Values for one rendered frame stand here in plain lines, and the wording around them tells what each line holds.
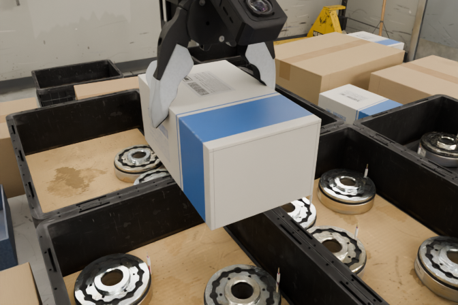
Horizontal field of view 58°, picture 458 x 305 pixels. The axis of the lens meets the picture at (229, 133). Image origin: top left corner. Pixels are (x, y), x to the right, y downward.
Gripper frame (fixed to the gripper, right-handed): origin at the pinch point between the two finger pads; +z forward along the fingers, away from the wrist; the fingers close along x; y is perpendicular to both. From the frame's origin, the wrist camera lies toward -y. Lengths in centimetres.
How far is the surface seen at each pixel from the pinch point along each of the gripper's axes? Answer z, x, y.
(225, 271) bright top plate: 24.5, -0.7, 0.2
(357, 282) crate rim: 17.8, -10.5, -14.2
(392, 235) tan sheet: 27.7, -30.4, -3.3
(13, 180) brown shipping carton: 35, 26, 58
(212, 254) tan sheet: 27.6, -1.8, 6.8
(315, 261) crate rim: 17.7, -8.3, -9.2
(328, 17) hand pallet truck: 73, -267, 286
